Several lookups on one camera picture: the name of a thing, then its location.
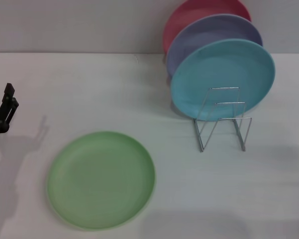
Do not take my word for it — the green plastic plate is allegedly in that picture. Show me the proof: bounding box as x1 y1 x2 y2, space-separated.
47 131 156 231

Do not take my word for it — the red plastic plate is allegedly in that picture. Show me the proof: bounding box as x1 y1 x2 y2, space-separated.
162 0 252 55

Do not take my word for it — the blue plastic plate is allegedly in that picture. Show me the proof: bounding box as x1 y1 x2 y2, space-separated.
169 38 276 122

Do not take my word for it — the purple plastic plate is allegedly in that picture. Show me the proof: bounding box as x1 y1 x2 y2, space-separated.
165 14 264 78

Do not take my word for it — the silver wire plate rack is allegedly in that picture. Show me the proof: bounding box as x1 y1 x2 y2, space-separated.
193 86 252 153

